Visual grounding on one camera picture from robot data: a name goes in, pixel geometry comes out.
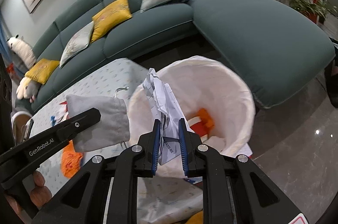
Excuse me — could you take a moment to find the white paper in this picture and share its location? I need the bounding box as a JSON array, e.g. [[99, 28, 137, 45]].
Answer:
[[143, 68, 196, 166]]

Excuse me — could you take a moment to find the floral tablecloth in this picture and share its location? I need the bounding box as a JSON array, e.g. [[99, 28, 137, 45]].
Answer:
[[11, 58, 204, 224]]

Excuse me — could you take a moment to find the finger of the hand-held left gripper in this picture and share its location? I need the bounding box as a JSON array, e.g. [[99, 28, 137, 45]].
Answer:
[[54, 108, 101, 144]]

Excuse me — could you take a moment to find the grey plush mouse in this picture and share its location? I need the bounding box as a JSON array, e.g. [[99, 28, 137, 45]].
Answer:
[[25, 81, 41, 103]]

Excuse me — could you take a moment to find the white flower cushion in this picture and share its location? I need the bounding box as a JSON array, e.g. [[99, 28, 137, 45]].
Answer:
[[16, 77, 35, 100]]

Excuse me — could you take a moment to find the black bag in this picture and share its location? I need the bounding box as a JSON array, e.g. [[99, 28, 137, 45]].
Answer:
[[326, 40, 338, 108]]

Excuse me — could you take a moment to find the teal sectional sofa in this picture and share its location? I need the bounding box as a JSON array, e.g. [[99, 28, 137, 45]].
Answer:
[[12, 0, 336, 113]]

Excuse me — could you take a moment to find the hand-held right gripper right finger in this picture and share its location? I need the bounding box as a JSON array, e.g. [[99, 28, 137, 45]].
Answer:
[[178, 118, 304, 224]]

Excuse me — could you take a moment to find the blue curtain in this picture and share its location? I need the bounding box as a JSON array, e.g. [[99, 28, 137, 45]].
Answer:
[[0, 20, 11, 76]]

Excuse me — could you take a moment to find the white round object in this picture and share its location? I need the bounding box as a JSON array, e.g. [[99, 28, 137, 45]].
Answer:
[[11, 111, 33, 142]]

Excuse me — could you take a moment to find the blue patterned bin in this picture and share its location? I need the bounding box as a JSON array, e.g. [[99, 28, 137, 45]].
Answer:
[[183, 177, 203, 185]]

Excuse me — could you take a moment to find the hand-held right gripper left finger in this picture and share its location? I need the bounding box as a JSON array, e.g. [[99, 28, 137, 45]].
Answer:
[[32, 120, 162, 224]]

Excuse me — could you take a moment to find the yellow embroidered cushion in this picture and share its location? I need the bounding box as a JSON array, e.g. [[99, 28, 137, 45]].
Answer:
[[25, 59, 60, 85], [91, 0, 132, 42]]

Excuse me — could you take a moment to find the white plush bolster toy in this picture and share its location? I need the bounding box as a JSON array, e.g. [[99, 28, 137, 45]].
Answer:
[[7, 34, 37, 68]]

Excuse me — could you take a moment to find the orange plastic packet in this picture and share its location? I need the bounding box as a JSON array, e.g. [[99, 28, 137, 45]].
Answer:
[[60, 141, 83, 178]]

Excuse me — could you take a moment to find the person's left hand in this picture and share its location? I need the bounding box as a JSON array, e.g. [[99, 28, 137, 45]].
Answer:
[[29, 170, 53, 212]]

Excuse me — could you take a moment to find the red paper cup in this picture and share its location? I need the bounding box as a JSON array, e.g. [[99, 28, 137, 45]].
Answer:
[[189, 118, 209, 138]]

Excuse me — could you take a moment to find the black toothed tool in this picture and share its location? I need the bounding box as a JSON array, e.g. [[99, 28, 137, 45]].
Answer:
[[23, 118, 34, 140]]

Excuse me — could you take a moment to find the person's yellow hoodie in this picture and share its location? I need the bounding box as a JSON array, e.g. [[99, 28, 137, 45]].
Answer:
[[185, 209, 204, 224]]

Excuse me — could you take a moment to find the grey drawstring pouch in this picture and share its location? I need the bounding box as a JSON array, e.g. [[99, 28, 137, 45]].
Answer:
[[66, 87, 131, 153]]

